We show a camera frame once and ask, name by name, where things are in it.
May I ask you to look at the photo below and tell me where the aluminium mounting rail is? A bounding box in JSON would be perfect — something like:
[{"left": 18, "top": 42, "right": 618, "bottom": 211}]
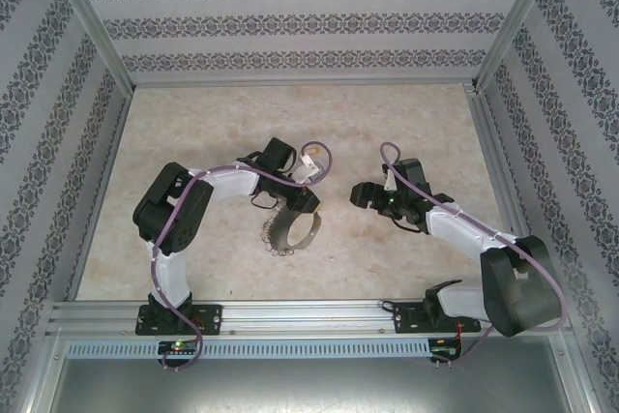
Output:
[{"left": 45, "top": 300, "right": 575, "bottom": 338}]

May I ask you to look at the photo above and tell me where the aluminium frame post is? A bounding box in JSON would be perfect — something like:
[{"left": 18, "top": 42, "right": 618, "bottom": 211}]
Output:
[
  {"left": 472, "top": 0, "right": 566, "bottom": 90},
  {"left": 38, "top": 0, "right": 135, "bottom": 93}
]

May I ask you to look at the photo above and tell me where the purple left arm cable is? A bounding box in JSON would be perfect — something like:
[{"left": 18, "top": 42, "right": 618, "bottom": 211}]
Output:
[{"left": 149, "top": 141, "right": 339, "bottom": 371}]

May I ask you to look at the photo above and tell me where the aluminium side rail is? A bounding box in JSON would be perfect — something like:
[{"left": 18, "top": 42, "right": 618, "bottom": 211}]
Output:
[
  {"left": 65, "top": 86, "right": 136, "bottom": 302},
  {"left": 463, "top": 82, "right": 531, "bottom": 238}
]

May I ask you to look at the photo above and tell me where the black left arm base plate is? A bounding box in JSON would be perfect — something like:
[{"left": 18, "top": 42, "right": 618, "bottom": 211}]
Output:
[{"left": 134, "top": 304, "right": 224, "bottom": 337}]

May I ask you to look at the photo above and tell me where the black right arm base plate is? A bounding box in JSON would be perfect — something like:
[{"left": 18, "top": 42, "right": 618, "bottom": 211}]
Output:
[{"left": 392, "top": 301, "right": 483, "bottom": 336}]

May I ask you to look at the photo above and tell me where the grey sheet metal panel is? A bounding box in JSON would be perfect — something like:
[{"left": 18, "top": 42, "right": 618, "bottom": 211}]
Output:
[{"left": 45, "top": 357, "right": 570, "bottom": 413}]

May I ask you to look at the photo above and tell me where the grey slotted cable duct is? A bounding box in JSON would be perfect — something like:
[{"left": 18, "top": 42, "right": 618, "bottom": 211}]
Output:
[{"left": 65, "top": 339, "right": 431, "bottom": 359}]

